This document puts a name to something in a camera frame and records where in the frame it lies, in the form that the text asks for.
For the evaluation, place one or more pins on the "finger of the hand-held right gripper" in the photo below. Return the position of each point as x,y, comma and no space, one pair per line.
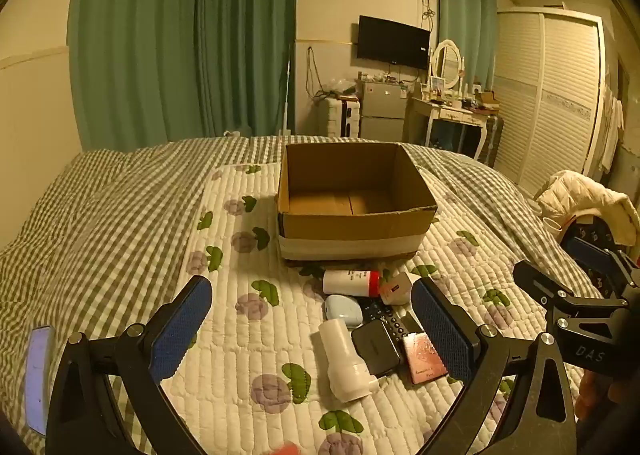
590,255
540,280

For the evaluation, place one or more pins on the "narrow light green curtain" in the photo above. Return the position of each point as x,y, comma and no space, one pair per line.
465,30

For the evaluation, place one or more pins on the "smartphone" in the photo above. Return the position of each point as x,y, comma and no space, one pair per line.
39,380

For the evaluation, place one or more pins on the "black rectangular case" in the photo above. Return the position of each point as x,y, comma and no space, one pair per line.
375,347

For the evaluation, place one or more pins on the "white louvred wardrobe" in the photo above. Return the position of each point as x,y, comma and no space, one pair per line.
545,100

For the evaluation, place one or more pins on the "white charger plug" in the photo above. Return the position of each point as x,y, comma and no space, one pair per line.
397,287

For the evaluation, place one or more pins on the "white bottle with red cap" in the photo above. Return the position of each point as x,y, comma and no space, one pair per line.
345,282

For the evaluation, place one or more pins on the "dark patterned cloth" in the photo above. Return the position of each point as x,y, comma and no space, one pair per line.
597,232

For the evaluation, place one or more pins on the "hanging white towels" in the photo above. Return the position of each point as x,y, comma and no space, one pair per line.
612,120

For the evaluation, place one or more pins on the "floral quilted mat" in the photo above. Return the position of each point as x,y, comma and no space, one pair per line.
250,245

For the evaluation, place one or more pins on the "white puffer jacket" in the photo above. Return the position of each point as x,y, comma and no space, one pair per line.
585,195

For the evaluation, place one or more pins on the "wide green curtain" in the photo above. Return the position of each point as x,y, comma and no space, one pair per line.
130,45

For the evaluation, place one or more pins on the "pink printed card box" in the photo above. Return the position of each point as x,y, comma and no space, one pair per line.
422,357

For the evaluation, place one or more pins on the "small silver fridge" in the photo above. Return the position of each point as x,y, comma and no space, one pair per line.
382,107

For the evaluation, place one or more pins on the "person's right hand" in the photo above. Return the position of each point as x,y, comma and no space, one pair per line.
600,395

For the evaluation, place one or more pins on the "brown box on dresser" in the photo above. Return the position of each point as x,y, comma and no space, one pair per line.
487,99

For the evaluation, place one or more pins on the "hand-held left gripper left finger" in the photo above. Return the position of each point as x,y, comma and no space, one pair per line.
182,330

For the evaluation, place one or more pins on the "black remote control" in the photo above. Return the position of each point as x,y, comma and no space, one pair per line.
385,317

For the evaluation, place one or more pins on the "small picture frame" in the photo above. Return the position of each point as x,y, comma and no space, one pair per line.
437,85

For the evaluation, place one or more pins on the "white dressing table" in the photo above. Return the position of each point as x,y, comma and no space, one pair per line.
450,112

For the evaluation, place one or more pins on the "oval white vanity mirror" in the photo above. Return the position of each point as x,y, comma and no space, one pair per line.
446,62

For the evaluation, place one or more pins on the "white cylindrical bottle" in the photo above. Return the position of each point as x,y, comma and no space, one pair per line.
340,355

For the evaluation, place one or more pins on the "brown suitcase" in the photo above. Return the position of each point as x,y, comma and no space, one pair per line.
494,140

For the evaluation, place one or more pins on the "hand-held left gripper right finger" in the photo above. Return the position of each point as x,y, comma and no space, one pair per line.
440,330

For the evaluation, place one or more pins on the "light blue rounded case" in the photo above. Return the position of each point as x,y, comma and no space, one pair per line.
342,309

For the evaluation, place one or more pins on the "cardboard box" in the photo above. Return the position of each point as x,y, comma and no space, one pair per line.
350,235

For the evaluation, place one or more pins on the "white upright pole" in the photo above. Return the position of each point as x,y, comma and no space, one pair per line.
287,95

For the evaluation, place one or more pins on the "black wall television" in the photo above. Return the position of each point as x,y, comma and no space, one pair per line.
392,42

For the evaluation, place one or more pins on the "clear plastic bag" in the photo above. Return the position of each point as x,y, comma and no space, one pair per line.
340,87

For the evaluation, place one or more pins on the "white suitcase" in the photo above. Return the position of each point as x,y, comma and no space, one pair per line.
340,117

